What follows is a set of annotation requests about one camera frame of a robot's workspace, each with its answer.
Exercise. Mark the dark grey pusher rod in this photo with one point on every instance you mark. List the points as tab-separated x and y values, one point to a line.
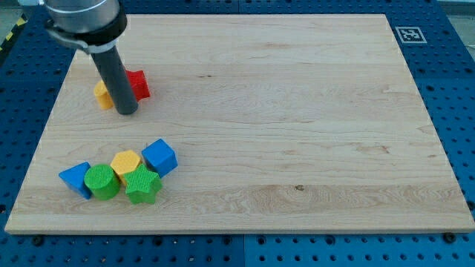
112	72

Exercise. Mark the red star block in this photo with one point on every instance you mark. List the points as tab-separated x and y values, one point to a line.
138	83

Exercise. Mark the blue triangle block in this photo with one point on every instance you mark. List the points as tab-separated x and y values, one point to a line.
74	178

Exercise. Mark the blue cube block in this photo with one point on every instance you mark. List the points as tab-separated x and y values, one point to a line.
160	157

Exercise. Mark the green star block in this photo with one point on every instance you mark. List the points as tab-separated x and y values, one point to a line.
142	185

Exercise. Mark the white fiducial marker tag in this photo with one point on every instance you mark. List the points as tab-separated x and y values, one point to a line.
410	35

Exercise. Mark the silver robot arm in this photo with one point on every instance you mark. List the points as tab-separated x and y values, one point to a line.
92	26

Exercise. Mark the light wooden board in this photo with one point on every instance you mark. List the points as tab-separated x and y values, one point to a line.
290	124

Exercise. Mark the green cylinder block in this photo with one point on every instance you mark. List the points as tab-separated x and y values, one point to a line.
102	182

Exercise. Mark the yellow hexagon block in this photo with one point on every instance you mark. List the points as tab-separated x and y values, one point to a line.
125	162

